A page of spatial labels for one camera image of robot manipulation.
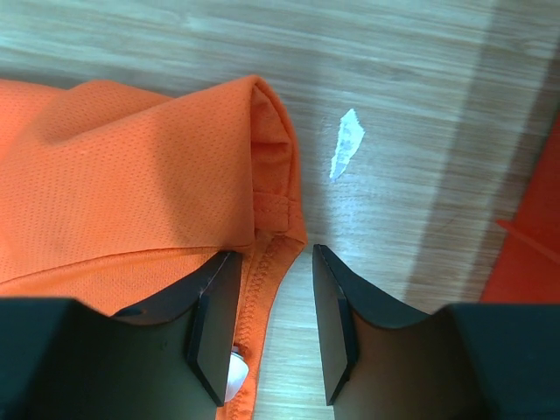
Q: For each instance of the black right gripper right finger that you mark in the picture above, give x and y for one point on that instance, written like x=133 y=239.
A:
x=384 y=359

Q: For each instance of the orange t-shirt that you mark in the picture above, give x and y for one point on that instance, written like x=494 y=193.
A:
x=109 y=193

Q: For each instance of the white paper strip scrap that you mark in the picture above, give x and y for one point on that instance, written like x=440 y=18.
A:
x=349 y=139

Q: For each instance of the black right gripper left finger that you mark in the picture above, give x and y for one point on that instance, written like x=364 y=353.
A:
x=165 y=357

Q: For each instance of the red plastic bin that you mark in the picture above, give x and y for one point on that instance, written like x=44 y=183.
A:
x=527 y=270

